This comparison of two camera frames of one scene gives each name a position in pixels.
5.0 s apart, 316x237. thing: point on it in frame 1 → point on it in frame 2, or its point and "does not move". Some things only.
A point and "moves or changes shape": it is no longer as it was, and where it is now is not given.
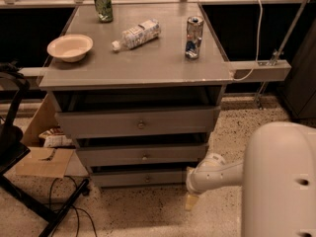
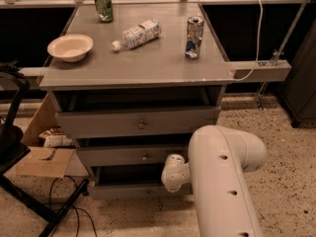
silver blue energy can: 194,36 does not move
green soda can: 104,5 does not move
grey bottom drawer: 139,178 moves or changes shape
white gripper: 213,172 → 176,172
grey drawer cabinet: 137,95 does not move
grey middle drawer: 141,155 does not move
